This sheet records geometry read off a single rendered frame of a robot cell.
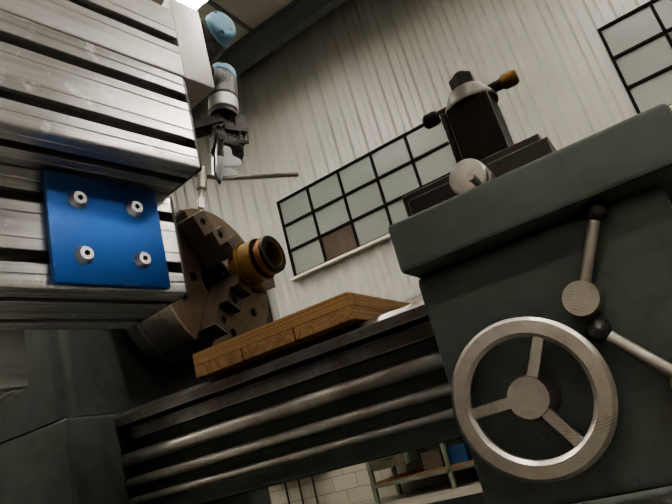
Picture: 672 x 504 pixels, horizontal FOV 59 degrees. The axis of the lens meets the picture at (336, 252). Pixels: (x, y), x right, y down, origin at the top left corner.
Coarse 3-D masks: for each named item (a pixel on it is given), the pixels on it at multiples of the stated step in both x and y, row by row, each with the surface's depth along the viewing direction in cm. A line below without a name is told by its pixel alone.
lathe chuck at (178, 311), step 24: (216, 216) 126; (192, 264) 113; (216, 264) 122; (192, 288) 111; (168, 312) 105; (192, 312) 108; (240, 312) 120; (264, 312) 128; (168, 336) 107; (192, 336) 106; (192, 360) 112
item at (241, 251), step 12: (252, 240) 113; (264, 240) 111; (276, 240) 115; (240, 252) 111; (252, 252) 110; (264, 252) 109; (276, 252) 115; (228, 264) 114; (240, 264) 111; (252, 264) 110; (264, 264) 109; (276, 264) 114; (240, 276) 111; (252, 276) 111; (264, 276) 112
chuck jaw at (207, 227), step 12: (180, 216) 116; (192, 216) 113; (204, 216) 116; (192, 228) 114; (204, 228) 114; (216, 228) 115; (192, 240) 115; (204, 240) 114; (216, 240) 113; (228, 240) 113; (240, 240) 116; (204, 252) 115; (216, 252) 114; (228, 252) 113; (204, 264) 116
